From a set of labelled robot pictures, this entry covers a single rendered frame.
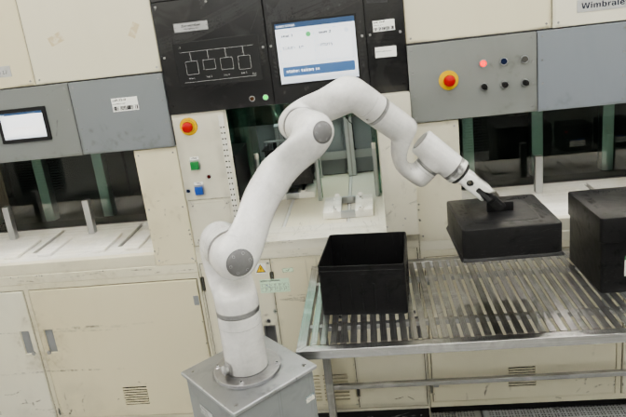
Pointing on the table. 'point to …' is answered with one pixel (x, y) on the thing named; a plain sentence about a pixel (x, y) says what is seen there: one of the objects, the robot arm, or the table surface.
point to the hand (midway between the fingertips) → (496, 203)
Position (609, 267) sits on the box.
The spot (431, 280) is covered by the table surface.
